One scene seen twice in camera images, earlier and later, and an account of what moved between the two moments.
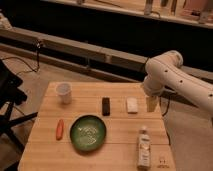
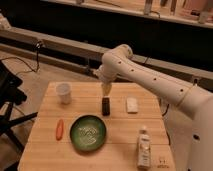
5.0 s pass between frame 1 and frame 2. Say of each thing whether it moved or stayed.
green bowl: stayed
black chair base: stayed
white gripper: moved
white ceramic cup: stayed
